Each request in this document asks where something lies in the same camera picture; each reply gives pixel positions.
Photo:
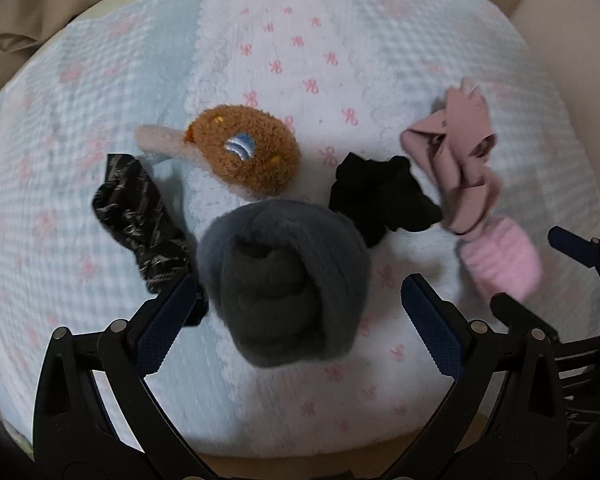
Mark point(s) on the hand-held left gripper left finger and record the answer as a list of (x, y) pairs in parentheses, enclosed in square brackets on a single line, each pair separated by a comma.
[(160, 327)]

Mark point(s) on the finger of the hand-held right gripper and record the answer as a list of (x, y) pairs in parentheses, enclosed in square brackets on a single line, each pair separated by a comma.
[(574, 246), (517, 310)]

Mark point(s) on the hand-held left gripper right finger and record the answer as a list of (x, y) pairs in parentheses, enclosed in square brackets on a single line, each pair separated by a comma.
[(430, 327)]

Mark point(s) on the light pink fuzzy sock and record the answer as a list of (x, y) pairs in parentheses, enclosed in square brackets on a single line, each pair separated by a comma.
[(502, 257)]

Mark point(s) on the grey sock pair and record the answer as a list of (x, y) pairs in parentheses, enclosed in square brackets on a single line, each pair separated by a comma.
[(280, 280)]

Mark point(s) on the dusty pink sock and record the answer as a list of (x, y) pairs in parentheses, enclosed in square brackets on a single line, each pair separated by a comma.
[(460, 160)]

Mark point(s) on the black patterned sock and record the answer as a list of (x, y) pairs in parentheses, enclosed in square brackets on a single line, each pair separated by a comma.
[(134, 220)]

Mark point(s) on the plain black sock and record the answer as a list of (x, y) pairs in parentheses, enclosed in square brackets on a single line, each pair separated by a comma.
[(377, 197)]

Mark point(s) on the brown and pink fuzzy sock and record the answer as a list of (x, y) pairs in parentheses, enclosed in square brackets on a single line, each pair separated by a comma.
[(245, 147)]

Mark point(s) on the blue white bow-print blanket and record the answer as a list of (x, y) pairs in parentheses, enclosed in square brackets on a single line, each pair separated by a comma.
[(305, 35)]

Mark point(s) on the beige curtain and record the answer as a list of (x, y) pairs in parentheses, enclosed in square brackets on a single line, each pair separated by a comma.
[(54, 0)]

